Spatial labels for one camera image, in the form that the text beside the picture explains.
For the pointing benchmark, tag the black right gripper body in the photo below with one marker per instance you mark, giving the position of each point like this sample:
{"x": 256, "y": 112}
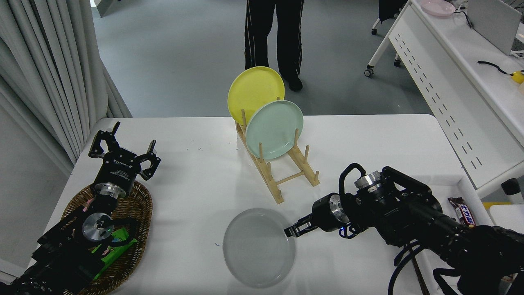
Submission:
{"x": 323, "y": 213}

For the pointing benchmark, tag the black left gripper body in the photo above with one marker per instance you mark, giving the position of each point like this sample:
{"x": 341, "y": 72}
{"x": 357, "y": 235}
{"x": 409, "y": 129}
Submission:
{"x": 116, "y": 170}

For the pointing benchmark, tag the grey plate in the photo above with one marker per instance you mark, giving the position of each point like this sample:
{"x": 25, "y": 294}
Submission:
{"x": 258, "y": 250}

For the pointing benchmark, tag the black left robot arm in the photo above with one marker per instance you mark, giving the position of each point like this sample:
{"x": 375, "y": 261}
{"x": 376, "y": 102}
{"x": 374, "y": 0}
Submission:
{"x": 61, "y": 258}

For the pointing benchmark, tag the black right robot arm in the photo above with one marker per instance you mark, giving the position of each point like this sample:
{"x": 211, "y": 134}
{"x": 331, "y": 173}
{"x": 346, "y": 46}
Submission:
{"x": 413, "y": 217}

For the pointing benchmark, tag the wooden plate rack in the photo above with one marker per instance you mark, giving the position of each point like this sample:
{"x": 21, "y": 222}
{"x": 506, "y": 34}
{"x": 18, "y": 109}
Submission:
{"x": 278, "y": 196}

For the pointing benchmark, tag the mint green plate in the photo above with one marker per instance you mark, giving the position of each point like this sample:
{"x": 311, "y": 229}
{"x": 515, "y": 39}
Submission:
{"x": 272, "y": 131}

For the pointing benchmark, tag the yellow plate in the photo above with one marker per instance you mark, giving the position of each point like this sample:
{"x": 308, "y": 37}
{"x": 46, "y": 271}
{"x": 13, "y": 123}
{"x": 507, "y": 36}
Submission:
{"x": 251, "y": 92}

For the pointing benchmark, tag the pink plate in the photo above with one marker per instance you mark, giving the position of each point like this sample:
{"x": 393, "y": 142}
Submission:
{"x": 437, "y": 7}

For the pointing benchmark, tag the brown wicker basket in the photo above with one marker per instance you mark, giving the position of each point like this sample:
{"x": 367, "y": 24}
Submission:
{"x": 135, "y": 205}

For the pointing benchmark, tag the green snack packet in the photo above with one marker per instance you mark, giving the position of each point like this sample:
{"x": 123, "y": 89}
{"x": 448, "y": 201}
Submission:
{"x": 118, "y": 246}

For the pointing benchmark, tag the grey curtain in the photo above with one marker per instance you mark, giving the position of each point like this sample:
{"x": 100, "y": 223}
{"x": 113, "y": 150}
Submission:
{"x": 49, "y": 73}

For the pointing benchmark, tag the white tray with dark edge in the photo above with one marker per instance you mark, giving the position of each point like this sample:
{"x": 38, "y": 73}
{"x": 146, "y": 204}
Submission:
{"x": 452, "y": 189}

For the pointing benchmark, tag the grey cabinet corner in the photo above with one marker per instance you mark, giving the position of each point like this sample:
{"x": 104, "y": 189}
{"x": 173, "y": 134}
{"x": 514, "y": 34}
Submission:
{"x": 104, "y": 6}

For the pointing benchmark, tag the brown chocolate bar blue print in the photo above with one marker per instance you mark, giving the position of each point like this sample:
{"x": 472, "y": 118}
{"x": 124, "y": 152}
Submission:
{"x": 464, "y": 213}

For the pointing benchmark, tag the person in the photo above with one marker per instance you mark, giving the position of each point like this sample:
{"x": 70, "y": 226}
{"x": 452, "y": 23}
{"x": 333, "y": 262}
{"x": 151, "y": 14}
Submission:
{"x": 286, "y": 37}

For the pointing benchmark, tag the white desk with perforated panel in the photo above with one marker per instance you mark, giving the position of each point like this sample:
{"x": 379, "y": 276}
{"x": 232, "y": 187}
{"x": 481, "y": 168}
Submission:
{"x": 446, "y": 69}

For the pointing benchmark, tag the yellow round object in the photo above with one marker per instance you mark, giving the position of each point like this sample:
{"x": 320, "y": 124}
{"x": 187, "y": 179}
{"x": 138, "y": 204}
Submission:
{"x": 518, "y": 77}

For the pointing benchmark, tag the silver laptop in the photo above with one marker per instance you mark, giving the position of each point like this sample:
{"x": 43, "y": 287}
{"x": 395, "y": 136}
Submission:
{"x": 493, "y": 22}

